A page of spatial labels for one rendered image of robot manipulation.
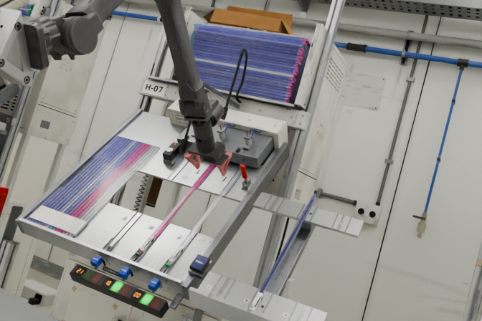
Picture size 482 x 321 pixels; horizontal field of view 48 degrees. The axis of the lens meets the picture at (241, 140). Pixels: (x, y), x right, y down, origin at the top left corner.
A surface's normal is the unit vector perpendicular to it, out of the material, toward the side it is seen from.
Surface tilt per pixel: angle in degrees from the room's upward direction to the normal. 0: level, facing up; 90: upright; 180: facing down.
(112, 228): 48
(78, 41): 81
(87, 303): 90
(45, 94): 90
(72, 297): 90
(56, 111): 90
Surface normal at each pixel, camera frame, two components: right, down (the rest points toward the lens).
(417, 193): -0.39, -0.20
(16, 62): 0.90, 0.22
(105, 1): 0.87, 0.01
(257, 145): -0.11, -0.79
